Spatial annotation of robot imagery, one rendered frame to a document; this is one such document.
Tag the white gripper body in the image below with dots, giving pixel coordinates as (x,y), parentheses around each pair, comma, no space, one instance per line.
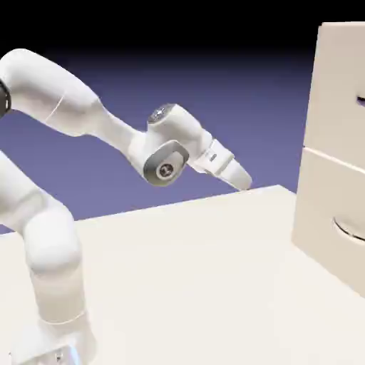
(233,169)

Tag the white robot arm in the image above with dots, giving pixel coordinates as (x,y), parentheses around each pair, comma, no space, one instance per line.
(68,102)

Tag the cream painted cabinet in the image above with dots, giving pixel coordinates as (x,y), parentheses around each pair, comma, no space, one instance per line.
(333,142)

